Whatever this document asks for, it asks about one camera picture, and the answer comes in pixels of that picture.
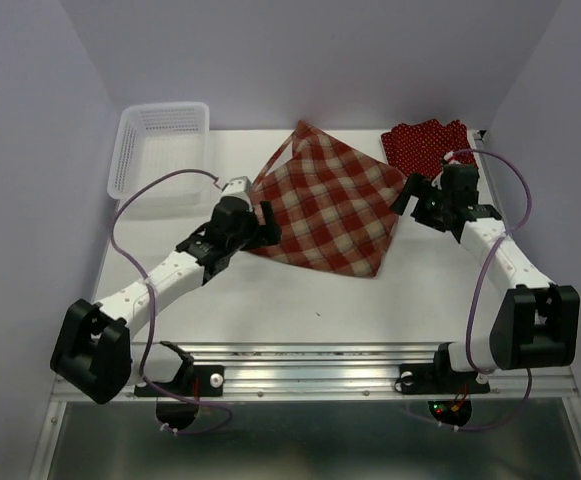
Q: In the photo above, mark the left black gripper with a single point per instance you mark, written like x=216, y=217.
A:
x=268, y=233

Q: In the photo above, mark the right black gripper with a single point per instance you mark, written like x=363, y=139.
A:
x=412, y=186

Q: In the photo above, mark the red cream plaid skirt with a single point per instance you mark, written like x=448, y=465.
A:
x=332, y=203

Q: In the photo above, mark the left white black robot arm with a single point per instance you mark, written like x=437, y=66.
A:
x=93, y=351

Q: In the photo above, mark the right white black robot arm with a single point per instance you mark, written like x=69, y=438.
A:
x=536, y=324

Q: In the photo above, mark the white plastic basket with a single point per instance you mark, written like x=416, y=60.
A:
x=156, y=139

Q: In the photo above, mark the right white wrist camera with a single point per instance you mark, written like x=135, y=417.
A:
x=449, y=159

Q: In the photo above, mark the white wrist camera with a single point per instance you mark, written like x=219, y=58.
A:
x=237, y=187
x=449, y=159

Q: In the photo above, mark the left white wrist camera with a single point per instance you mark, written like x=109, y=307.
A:
x=237, y=187

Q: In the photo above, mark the aluminium rail frame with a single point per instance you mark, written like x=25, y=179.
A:
x=310, y=361

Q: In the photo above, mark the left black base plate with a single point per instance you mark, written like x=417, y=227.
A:
x=198, y=381

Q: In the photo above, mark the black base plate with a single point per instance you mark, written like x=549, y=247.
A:
x=198, y=381
x=426, y=379

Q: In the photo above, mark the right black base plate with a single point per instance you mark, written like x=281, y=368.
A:
x=426, y=379

